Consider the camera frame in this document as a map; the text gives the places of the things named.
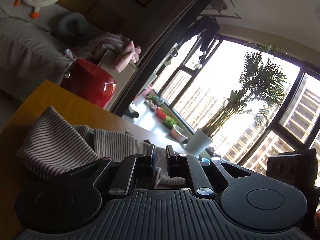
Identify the beige storage box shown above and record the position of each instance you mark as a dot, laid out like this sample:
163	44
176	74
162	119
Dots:
122	80

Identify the brown curtain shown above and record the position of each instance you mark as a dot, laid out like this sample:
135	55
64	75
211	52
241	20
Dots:
155	42

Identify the tall green bamboo plant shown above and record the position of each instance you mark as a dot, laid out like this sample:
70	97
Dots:
260	80

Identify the blue plastic basin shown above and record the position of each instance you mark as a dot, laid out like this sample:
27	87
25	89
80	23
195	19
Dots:
205	160

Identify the ceiling drying rack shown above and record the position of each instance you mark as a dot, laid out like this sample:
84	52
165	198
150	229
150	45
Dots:
220	5

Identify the dark hanging clothes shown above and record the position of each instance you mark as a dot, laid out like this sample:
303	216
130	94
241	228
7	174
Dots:
207	35

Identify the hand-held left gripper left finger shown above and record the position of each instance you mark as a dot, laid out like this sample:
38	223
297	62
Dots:
152	160

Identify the green plush toy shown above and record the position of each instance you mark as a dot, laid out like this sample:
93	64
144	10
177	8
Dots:
158	100

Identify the pink plastic basin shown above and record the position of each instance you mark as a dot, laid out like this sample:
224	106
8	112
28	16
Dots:
149	88

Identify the red plastic bowl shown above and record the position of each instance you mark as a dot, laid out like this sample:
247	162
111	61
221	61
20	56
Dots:
161	113

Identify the pile of pink clothes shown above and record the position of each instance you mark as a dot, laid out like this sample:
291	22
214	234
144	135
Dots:
112	42

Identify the white ribbed plant pot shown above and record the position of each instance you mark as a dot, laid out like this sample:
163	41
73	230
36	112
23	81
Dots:
198	142

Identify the grey striped sweater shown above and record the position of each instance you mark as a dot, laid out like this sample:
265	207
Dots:
62	140

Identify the red round stool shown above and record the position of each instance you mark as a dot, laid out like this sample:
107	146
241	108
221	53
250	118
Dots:
87	85

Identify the black window frame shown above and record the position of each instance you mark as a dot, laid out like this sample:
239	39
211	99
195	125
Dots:
290	97

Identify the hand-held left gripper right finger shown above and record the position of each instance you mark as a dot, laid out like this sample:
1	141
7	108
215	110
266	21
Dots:
172	162

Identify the grey covered sofa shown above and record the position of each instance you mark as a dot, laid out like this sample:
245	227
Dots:
25	45

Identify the tray of green sprouts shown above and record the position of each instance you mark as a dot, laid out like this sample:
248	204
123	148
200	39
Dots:
171	122

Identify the pink metal bowl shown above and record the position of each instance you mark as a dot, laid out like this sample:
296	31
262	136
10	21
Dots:
180	133

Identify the beige slippers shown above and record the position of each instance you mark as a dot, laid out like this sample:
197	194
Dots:
150	104

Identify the small white toy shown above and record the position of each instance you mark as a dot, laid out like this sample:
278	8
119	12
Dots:
69	54

